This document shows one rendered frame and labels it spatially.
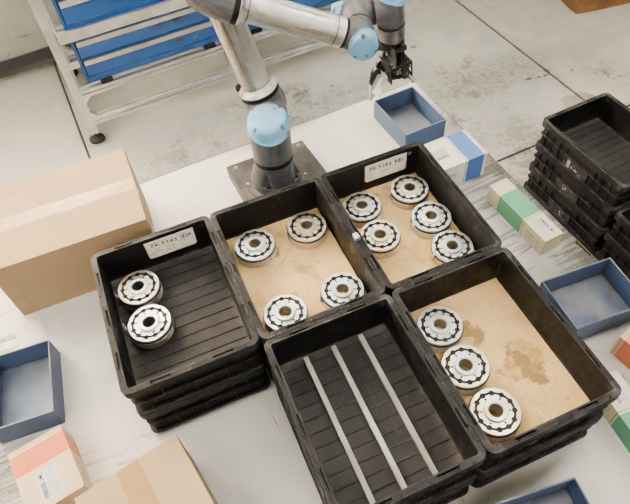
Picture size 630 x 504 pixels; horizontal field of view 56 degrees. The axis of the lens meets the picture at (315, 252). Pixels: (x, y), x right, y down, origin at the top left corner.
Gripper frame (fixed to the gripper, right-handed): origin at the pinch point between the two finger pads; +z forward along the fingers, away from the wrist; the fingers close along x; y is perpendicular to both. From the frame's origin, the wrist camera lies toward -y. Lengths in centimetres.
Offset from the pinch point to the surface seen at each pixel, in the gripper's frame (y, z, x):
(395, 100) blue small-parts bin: -9.9, 14.1, 6.5
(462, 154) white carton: 27.1, 9.1, 8.4
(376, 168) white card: 29.9, -4.4, -20.9
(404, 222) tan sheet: 44.9, 2.4, -21.2
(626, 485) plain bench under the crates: 120, 16, -12
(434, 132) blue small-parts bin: 9.7, 14.9, 9.7
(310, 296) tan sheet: 55, 0, -53
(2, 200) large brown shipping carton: -7, -13, -115
